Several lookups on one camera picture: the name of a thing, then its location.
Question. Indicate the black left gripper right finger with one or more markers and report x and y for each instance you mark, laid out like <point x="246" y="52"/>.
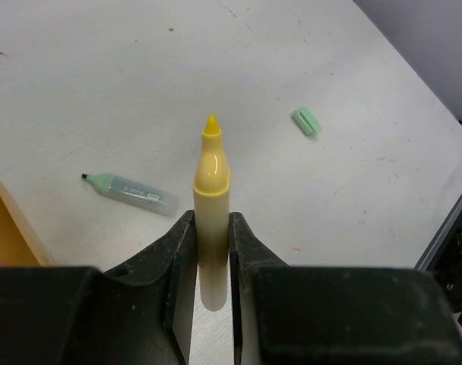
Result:
<point x="286" y="314"/>

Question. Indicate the green highlighter cap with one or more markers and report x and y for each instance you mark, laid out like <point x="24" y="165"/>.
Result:
<point x="306" y="121"/>

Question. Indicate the yellow drawer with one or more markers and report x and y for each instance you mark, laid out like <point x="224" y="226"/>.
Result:
<point x="19" y="243"/>

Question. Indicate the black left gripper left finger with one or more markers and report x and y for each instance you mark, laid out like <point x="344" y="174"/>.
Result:
<point x="139" y="312"/>

